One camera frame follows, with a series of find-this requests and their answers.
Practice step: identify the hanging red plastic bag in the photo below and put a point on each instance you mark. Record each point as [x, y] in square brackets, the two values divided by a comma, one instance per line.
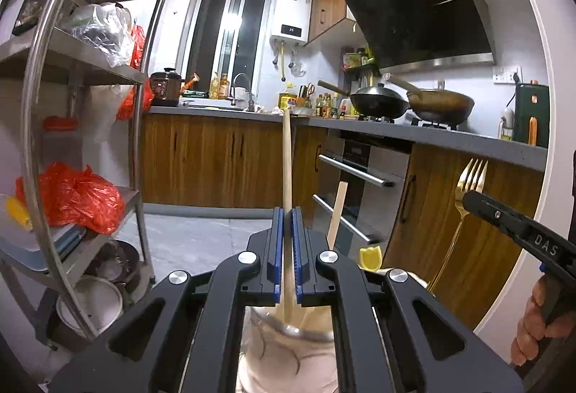
[137, 46]

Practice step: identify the black range hood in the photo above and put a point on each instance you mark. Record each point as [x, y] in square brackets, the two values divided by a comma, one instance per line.
[418, 10]

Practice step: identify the rice cooker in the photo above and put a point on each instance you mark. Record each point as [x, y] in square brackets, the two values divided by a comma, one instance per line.
[164, 89]

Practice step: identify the clear plastic bag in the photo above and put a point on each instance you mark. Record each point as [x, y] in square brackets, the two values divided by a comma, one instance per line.
[101, 30]

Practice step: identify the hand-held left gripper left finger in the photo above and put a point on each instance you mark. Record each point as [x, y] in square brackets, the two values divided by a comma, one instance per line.
[279, 258]

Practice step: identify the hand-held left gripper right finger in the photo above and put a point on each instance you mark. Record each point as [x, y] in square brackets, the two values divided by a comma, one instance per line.
[297, 258]

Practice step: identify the large oil bottle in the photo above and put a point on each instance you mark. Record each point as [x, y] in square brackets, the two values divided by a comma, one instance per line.
[287, 98]

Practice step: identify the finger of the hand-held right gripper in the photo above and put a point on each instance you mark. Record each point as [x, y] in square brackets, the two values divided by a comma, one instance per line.
[495, 210]

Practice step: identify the wooden chopstick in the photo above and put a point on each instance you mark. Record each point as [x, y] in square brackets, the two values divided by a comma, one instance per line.
[287, 159]
[337, 213]

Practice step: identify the person's right hand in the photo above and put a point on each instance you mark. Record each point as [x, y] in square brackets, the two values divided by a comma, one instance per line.
[531, 321]

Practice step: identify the black wok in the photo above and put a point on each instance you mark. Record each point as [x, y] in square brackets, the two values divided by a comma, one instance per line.
[378, 102]

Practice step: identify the gold fork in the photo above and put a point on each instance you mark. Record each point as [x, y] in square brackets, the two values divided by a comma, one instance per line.
[470, 181]

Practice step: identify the wooden cabinet beside oven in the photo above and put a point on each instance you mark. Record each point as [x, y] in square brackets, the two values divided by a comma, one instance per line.
[477, 249]

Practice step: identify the built-in oven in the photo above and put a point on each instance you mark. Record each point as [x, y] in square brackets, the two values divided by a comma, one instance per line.
[360, 177]

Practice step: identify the white water heater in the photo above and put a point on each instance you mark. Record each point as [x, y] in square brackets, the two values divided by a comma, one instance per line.
[291, 14]

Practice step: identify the blue trays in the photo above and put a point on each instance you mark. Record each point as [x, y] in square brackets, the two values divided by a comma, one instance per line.
[49, 244]

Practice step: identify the steel pot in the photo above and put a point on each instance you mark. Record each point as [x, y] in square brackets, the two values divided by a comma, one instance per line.
[90, 305]

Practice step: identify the red lidded plastic container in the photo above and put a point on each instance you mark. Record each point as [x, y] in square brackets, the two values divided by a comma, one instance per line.
[58, 136]

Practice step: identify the metal shelf rack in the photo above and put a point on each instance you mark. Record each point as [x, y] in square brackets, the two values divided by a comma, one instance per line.
[90, 60]

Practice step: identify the dark pot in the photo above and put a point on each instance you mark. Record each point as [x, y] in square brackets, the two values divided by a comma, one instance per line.
[119, 264]

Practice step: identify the white ceramic chopstick jar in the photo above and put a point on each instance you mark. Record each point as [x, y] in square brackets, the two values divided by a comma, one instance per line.
[288, 352]

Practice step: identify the kitchen window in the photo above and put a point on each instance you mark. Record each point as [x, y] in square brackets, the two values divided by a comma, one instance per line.
[225, 37]

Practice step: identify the yellow plastic item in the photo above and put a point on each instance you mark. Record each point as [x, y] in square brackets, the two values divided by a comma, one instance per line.
[18, 213]

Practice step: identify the wall spice shelf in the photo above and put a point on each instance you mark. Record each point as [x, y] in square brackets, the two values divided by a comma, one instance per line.
[360, 60]

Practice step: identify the wooden lower cabinets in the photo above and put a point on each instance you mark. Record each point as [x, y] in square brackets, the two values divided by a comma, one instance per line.
[216, 159]

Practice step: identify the yellow oil bottles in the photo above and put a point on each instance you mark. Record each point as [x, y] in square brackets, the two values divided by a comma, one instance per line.
[219, 87]

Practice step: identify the brown wok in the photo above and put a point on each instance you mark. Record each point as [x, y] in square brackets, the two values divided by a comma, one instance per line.
[443, 105]

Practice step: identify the kitchen faucet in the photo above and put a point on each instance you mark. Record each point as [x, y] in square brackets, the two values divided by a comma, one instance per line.
[243, 91]

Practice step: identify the row of condiment bottles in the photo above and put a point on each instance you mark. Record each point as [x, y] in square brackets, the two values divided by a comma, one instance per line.
[330, 105]

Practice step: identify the crumpled red plastic bag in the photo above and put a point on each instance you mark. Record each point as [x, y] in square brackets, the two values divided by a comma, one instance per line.
[72, 199]

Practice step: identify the green countertop appliance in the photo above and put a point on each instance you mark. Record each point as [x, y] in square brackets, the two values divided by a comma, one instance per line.
[531, 114]

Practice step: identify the white plastic bag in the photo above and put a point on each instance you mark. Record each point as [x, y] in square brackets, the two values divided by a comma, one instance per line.
[110, 109]

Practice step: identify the wall socket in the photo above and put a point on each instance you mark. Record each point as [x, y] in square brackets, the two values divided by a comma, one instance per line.
[506, 74]

